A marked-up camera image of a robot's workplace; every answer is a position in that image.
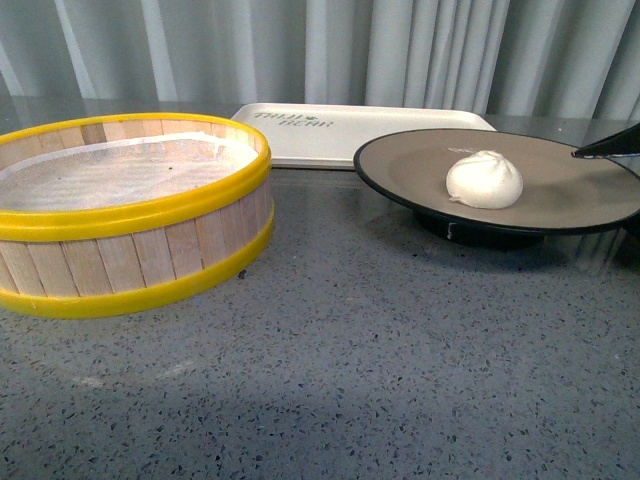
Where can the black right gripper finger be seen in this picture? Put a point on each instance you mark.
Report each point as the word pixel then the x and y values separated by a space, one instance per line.
pixel 623 144

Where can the white steamed bun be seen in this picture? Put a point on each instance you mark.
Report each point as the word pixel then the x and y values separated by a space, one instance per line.
pixel 484 180

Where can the beige plate with black rim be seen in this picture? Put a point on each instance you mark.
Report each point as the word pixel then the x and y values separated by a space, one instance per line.
pixel 563 195

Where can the white rectangular tray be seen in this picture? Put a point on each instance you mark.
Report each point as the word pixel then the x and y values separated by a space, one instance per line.
pixel 312 136

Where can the grey curtain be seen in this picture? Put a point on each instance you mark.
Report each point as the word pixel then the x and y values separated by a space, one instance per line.
pixel 563 59

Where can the white steamer liner cloth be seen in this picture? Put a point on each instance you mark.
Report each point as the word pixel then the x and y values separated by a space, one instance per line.
pixel 121 172

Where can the wooden steamer basket yellow rims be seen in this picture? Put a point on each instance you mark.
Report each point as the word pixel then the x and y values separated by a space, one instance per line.
pixel 127 258

